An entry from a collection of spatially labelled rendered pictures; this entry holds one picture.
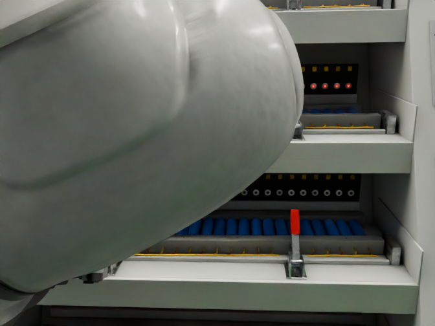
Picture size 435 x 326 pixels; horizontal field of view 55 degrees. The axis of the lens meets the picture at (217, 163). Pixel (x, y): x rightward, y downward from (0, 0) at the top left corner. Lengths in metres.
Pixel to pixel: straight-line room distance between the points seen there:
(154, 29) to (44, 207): 0.08
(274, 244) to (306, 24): 0.33
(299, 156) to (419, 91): 0.19
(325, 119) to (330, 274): 0.23
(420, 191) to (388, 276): 0.12
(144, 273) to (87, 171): 0.46
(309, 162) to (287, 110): 0.42
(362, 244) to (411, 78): 0.25
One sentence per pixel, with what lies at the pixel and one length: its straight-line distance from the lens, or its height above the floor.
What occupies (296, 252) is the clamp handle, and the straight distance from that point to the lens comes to 0.61.
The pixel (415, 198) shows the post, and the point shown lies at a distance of 0.63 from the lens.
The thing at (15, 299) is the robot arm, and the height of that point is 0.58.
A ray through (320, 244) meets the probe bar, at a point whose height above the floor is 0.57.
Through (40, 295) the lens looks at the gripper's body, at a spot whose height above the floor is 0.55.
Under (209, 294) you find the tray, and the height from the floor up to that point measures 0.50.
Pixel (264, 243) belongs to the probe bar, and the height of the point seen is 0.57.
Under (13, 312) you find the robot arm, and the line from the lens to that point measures 0.35.
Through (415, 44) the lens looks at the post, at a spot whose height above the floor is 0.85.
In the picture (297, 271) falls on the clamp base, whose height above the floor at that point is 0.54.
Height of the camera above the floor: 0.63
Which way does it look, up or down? 6 degrees up
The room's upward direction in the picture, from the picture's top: straight up
